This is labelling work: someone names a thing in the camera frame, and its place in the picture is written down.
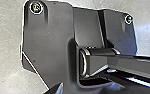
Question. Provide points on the round base indicator light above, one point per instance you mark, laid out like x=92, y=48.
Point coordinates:
x=128, y=19
x=36, y=6

